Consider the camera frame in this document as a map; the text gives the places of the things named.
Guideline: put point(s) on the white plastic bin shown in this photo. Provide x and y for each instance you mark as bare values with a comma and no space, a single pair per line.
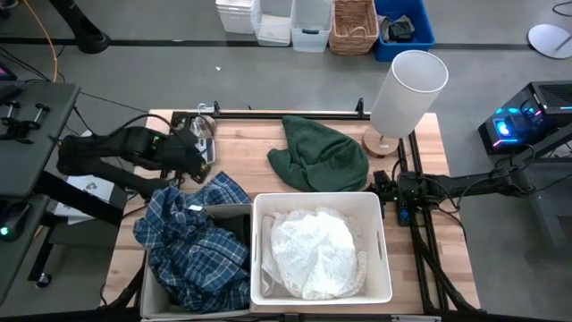
308,200

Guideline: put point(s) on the white-shade lamp with wooden base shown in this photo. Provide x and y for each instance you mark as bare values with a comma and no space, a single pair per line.
402,98

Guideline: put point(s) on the white stacked storage bins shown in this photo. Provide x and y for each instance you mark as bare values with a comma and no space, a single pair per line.
234,15

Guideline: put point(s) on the clear plastic storage bin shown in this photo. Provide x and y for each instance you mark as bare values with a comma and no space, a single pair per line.
272,27

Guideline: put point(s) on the black aluminium table frame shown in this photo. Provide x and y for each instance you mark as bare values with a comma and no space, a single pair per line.
339,116

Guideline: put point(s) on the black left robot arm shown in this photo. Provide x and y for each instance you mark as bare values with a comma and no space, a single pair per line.
111,145

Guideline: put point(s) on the black clamp bracket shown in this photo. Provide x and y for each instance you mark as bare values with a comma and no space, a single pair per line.
18,129

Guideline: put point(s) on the clear plastic holder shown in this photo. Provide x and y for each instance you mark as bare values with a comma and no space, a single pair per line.
204,127

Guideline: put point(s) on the brown wicker basket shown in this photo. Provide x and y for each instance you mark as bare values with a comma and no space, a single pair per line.
353,27

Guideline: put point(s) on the round white stand base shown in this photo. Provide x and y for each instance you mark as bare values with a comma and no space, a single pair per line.
547,40

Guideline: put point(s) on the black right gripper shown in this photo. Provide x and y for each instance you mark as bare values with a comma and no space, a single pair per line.
406,188

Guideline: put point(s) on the dark screen device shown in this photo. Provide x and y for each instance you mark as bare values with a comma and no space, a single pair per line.
5,72

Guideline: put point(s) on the white lace garment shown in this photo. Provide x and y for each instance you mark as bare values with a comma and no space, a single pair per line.
313,255

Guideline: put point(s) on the clear bin with black latch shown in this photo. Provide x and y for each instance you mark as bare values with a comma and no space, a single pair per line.
310,38

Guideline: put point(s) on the blue circuit module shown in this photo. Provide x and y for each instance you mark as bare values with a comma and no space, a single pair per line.
404,214

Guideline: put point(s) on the black caster wheel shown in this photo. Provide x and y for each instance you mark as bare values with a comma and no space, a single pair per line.
44,280

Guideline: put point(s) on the black computer mouse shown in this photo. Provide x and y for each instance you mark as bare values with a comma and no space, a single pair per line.
13,221

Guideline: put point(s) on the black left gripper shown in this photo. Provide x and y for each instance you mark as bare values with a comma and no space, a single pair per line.
183,149

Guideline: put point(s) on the dark low desk surface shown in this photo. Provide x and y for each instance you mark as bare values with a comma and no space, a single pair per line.
18,277

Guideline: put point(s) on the black frame clamp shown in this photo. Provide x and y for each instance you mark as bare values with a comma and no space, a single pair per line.
216,108
359,106

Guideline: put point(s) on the black computer case with lights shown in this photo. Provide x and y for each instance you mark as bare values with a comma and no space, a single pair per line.
523,121

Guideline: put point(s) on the beige woven fabric bin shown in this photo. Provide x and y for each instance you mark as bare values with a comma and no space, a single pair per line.
154,297

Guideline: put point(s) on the dark green knit garment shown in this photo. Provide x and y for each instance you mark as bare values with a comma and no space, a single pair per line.
317,156

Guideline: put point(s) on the blue plastic crate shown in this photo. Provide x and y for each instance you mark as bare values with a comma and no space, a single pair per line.
422,27

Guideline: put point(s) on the white paper sheets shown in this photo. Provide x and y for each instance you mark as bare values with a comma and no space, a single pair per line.
89,188

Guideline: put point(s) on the dark grey desk top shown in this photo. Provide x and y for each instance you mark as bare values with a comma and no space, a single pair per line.
31,161

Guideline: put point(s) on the black stand leg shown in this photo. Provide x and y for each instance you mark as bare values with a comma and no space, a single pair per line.
85,31

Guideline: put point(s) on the blue plaid shirt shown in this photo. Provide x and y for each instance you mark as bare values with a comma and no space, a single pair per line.
192,255

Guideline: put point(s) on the grey keypad device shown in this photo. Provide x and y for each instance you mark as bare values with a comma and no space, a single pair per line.
209,152

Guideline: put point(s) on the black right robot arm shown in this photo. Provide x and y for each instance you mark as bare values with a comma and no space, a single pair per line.
482,183

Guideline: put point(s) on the black bundle in crate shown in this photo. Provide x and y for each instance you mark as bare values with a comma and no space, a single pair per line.
401,30

